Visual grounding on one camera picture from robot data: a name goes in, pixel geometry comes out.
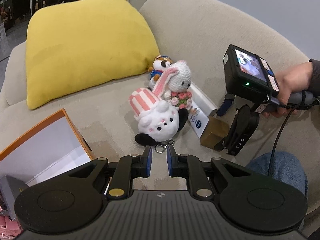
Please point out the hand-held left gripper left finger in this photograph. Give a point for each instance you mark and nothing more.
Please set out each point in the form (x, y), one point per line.
(149, 165)

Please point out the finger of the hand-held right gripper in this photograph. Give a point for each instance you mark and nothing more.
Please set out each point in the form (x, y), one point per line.
(222, 145)
(225, 105)

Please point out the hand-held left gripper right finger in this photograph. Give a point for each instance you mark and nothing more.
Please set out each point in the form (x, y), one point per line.
(169, 165)

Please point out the brown cardboard box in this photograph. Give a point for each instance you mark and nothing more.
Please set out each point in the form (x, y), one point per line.
(213, 132)

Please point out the white long box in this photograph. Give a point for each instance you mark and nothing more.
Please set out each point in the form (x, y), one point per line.
(200, 127)

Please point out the white plush dog striped hat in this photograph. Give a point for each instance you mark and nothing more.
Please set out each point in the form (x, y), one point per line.
(157, 122)

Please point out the white crochet bunny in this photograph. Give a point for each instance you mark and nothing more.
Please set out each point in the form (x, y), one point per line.
(181, 77)

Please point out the shiba plush blue sailor outfit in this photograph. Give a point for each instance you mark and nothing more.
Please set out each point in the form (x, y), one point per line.
(160, 66)

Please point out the orange cardboard box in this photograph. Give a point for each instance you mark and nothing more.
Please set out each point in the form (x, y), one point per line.
(37, 142)

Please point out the person's right forearm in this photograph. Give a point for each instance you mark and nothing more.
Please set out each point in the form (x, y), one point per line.
(315, 77)

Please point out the person's right hand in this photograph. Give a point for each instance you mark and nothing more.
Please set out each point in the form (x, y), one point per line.
(292, 80)

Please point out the beige sofa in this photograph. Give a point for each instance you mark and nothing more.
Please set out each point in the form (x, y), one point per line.
(225, 30)

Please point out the person's right leg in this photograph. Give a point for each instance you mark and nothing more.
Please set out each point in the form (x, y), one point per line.
(287, 170)

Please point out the yellow pillow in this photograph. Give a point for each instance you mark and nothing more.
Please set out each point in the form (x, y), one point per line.
(87, 47)

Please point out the white standing paper bag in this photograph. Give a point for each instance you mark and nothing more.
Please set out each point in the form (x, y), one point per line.
(2, 37)

